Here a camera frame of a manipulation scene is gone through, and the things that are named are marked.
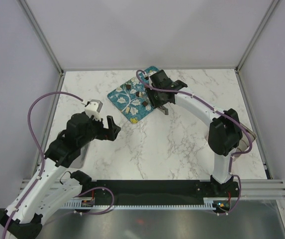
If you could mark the metal tongs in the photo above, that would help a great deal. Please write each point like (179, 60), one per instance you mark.
(164, 110)

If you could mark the pink chocolate box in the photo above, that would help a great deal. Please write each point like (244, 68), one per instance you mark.
(234, 155)

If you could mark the white slotted cable duct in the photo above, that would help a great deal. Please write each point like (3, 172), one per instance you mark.
(208, 204)

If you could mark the aluminium frame post right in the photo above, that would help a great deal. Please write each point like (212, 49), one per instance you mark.
(264, 21)

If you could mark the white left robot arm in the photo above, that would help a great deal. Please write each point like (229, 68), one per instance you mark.
(26, 216)

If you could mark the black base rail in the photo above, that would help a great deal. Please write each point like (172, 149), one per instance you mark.
(159, 192)

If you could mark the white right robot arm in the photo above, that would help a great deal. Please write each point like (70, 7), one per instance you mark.
(224, 127)

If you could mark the brown white block chocolate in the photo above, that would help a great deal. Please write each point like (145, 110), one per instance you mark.
(139, 94)

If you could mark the aluminium frame post left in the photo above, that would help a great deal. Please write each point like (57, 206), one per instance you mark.
(40, 34)

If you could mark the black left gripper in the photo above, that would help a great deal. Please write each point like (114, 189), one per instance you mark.
(106, 134)

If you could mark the teal floral tray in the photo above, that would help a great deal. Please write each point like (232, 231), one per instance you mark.
(126, 101)

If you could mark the aluminium frame post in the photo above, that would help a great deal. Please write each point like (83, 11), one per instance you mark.
(264, 21)
(40, 34)

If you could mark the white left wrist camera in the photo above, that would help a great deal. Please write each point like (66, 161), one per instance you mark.
(93, 108)

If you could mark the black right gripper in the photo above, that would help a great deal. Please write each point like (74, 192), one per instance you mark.
(154, 103)

